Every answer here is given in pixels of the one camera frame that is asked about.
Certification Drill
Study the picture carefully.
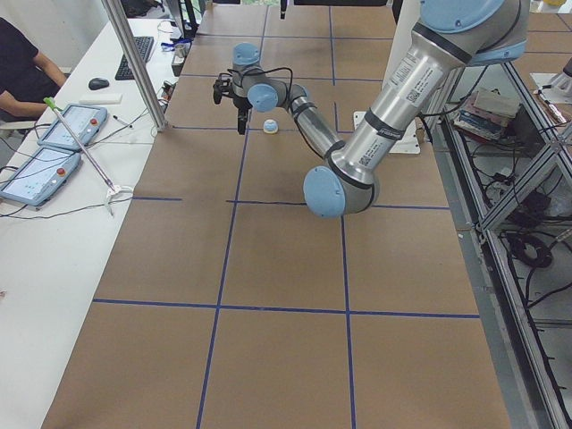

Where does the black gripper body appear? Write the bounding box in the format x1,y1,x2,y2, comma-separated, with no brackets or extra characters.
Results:
233,95,251,117

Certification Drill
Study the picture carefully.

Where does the blue white call bell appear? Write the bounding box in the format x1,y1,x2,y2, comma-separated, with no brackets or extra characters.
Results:
263,119,279,134

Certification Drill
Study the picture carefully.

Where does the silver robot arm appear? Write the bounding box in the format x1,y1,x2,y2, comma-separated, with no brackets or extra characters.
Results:
213,1,529,218

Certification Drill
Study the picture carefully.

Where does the black keyboard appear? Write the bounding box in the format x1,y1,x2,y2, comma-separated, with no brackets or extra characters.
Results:
114,35,156,81

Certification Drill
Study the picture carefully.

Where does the black marker pen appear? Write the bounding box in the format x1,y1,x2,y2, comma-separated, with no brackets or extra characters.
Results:
113,114,133,129

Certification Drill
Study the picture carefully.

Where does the black computer mouse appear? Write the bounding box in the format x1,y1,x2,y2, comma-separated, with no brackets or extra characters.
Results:
88,78,110,90

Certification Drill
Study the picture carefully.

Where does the reacher grabber stick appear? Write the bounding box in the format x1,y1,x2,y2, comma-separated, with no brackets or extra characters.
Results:
43,97,134,216

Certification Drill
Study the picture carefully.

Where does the upper teach pendant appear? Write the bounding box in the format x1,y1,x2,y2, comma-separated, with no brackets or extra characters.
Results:
38,104,108,151

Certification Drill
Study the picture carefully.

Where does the teach pendant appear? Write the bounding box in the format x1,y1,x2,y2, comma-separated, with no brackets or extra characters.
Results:
38,104,108,151
1,147,81,207

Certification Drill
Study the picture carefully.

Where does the brown paper table cover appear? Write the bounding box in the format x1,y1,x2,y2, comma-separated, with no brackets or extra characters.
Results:
43,5,537,428

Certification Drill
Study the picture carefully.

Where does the lower teach pendant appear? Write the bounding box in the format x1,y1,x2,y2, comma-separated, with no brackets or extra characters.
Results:
1,147,81,207

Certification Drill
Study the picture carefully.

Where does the seated person black shirt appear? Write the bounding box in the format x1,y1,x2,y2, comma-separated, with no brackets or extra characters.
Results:
1,18,67,122

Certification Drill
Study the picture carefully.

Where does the stack of books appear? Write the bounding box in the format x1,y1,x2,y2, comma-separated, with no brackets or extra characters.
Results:
452,88,520,142

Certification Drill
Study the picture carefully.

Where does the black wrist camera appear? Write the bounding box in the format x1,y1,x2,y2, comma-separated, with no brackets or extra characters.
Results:
213,77,232,105

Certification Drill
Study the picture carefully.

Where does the aluminium frame post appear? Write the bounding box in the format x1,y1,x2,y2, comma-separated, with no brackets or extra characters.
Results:
102,0,167,132

